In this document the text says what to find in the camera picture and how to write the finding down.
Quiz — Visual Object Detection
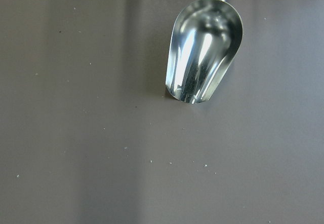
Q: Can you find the silver metal scoop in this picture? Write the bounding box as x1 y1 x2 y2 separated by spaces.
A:
165 0 244 104

